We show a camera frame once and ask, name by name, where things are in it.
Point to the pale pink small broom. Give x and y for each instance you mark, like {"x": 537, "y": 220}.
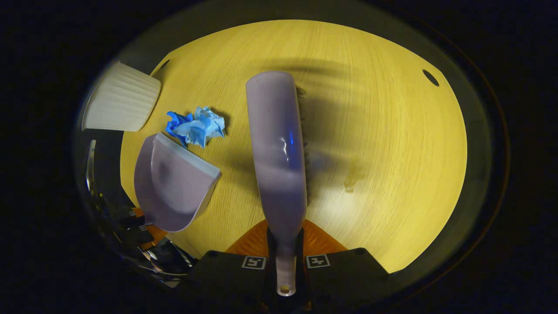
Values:
{"x": 277, "y": 152}

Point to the pale pink dustpan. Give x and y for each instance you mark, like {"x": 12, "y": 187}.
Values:
{"x": 174, "y": 187}

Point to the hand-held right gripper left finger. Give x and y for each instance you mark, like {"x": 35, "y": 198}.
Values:
{"x": 226, "y": 279}

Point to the white ribbed garbage bin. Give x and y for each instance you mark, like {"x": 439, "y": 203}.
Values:
{"x": 122, "y": 100}

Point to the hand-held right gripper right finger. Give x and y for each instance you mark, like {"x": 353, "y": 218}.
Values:
{"x": 340, "y": 279}

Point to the blue paper trash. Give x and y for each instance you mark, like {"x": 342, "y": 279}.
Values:
{"x": 196, "y": 126}

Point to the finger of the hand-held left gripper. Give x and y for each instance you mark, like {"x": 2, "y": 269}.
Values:
{"x": 144, "y": 235}
{"x": 130, "y": 216}

